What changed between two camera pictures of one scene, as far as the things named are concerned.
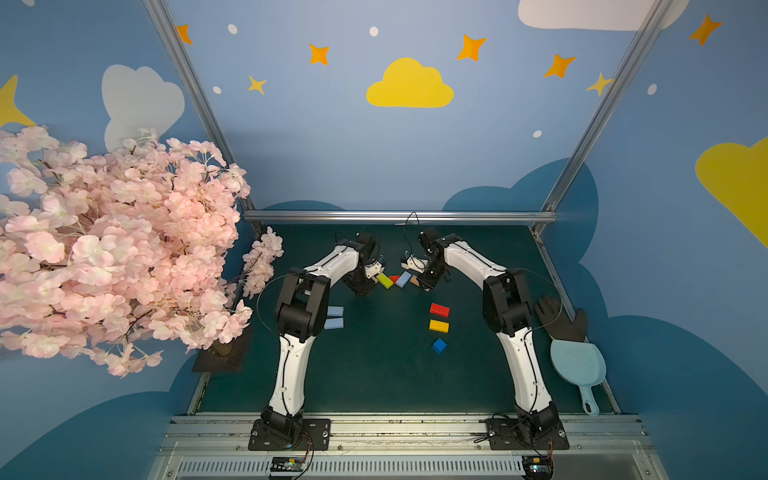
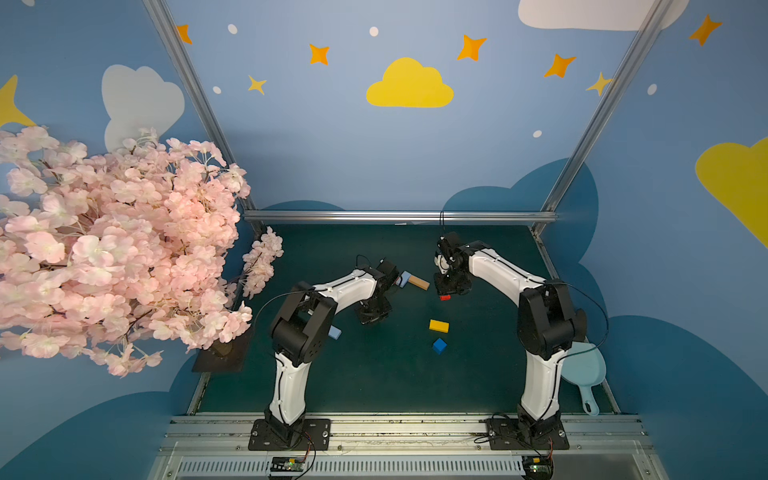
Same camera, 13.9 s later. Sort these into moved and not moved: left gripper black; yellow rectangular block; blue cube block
Moved: left gripper black
Not moved: blue cube block; yellow rectangular block
